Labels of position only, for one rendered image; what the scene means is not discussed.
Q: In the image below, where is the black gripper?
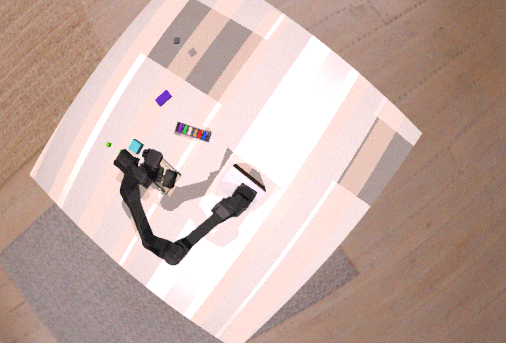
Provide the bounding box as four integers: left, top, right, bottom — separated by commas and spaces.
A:
140, 163, 177, 189

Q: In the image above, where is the purple rectangular block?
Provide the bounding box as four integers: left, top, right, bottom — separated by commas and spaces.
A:
154, 90, 172, 107

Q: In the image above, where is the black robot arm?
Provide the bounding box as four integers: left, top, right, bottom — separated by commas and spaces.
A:
113, 148, 257, 266

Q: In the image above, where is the light blue cube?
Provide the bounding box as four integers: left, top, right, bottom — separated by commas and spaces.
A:
128, 139, 144, 154

